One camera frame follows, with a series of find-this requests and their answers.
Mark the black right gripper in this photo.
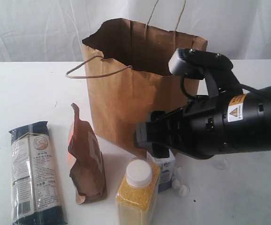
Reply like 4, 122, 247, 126
135, 94, 246, 159

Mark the small white milk carton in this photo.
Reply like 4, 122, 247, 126
147, 150, 176, 192

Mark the brown paper bag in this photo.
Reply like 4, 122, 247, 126
65, 0, 208, 159

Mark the yellow millet bottle white cap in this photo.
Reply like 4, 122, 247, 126
115, 158, 160, 225

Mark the brown stand-up coffee pouch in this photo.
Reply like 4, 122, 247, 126
68, 103, 107, 204

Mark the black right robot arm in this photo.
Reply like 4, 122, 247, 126
147, 86, 271, 159

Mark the small white garlic clove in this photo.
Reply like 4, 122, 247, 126
172, 179, 181, 190

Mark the dark blue pasta packet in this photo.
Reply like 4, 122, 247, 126
9, 121, 66, 225

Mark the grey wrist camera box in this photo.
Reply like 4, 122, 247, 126
168, 48, 233, 80

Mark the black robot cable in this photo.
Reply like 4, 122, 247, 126
180, 72, 271, 105

